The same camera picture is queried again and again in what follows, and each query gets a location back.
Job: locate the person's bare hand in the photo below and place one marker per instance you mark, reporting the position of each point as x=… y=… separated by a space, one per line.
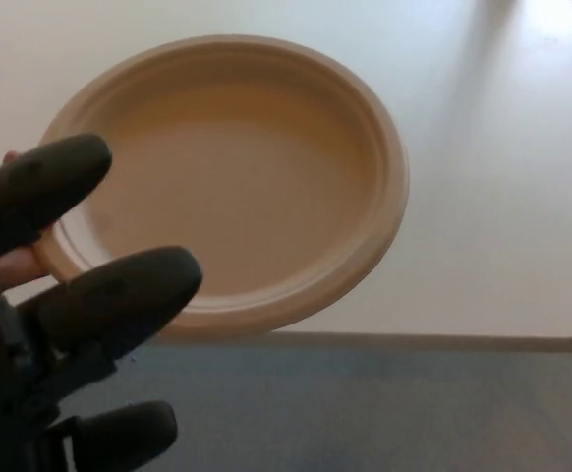
x=18 y=268

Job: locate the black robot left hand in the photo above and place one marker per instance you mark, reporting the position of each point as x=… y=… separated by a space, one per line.
x=16 y=354

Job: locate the beige round paper plate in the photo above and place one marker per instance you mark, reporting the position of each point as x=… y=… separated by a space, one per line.
x=246 y=187

